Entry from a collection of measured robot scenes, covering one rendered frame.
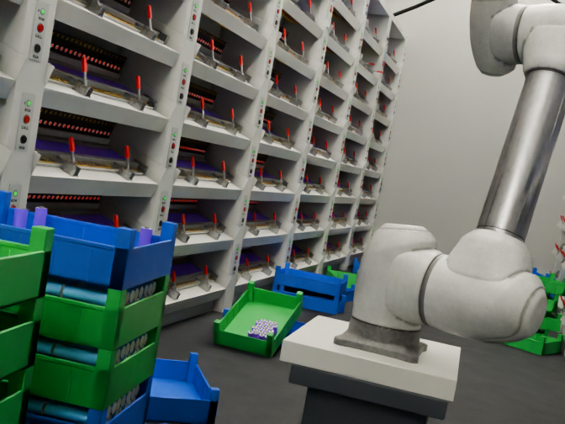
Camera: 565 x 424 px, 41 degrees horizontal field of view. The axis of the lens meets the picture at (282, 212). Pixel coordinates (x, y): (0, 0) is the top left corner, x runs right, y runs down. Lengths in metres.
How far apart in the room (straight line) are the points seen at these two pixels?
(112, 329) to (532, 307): 0.83
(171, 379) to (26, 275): 1.19
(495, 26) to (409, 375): 0.80
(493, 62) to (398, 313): 0.62
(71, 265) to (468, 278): 0.81
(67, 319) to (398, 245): 0.79
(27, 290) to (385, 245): 0.91
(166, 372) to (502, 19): 1.18
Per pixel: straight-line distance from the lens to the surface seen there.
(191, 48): 2.32
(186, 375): 2.02
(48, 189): 1.81
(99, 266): 1.00
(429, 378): 1.53
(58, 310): 1.03
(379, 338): 1.61
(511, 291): 1.50
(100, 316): 1.01
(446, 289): 1.53
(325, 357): 1.55
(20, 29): 1.67
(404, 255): 1.58
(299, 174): 3.57
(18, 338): 0.87
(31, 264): 0.86
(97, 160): 2.06
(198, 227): 2.73
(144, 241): 1.15
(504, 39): 1.78
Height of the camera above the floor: 0.59
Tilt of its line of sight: 3 degrees down
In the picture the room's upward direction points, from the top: 10 degrees clockwise
